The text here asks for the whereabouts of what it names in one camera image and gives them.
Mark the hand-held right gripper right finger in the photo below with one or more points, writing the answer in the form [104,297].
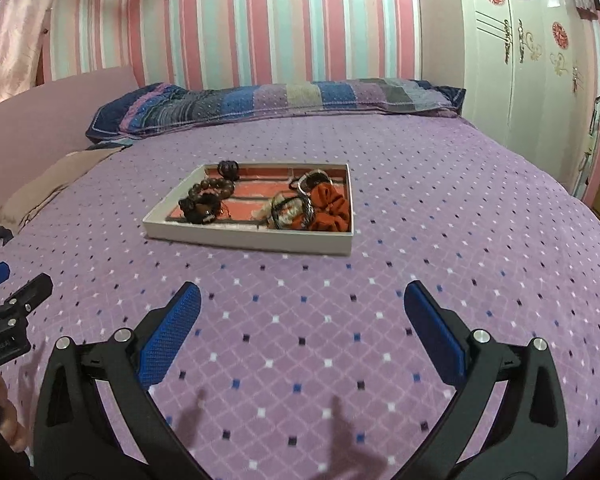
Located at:
[437,330]

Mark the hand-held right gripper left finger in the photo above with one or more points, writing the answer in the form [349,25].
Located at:
[172,332]

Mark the white tray with red lining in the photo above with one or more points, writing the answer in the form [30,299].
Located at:
[240,241]

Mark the black scrunchie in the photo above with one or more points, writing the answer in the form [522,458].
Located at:
[197,210]

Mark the orange scrunchie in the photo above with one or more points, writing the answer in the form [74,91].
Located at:
[330,210]

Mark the cream satin scrunchie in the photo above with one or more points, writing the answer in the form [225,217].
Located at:
[290,218]

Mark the person's left hand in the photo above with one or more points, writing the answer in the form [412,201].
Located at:
[10,420]

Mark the beige cloth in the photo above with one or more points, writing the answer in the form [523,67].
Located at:
[55,180]

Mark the purple diamond pattern bedspread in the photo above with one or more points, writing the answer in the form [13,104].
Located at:
[330,285]

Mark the black hair claw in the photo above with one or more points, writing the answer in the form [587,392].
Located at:
[228,170]

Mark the pink headboard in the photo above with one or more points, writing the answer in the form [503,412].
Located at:
[45,110]

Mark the pink curtain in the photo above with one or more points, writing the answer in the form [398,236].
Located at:
[15,35]

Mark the white wardrobe with gold ornaments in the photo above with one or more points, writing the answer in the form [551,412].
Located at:
[525,95]

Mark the striped blue purple pillow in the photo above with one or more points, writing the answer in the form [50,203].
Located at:
[280,100]

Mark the desk lamp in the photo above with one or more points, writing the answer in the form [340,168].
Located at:
[596,110]

